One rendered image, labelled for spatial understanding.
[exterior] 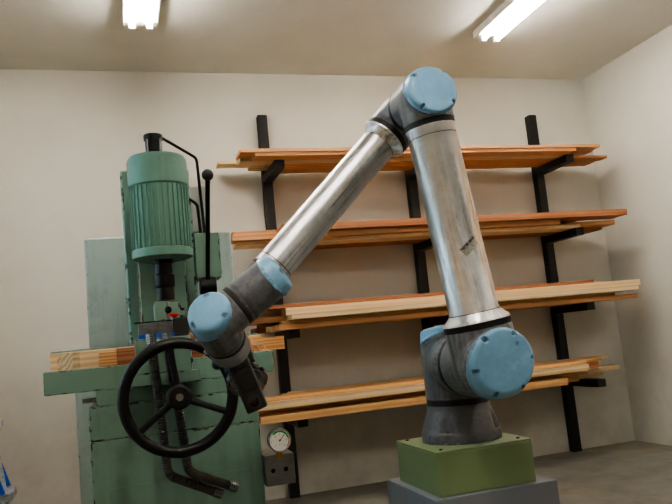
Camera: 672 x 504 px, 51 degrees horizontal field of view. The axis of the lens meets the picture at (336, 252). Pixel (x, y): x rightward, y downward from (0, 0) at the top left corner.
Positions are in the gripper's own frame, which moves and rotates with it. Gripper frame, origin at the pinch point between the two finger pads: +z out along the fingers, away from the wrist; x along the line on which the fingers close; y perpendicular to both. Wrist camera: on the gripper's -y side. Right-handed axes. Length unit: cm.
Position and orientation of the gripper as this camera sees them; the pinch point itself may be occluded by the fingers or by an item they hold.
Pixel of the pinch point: (256, 395)
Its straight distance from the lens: 171.0
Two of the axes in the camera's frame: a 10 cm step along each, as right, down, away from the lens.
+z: 1.6, 5.6, 8.1
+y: -3.9, -7.2, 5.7
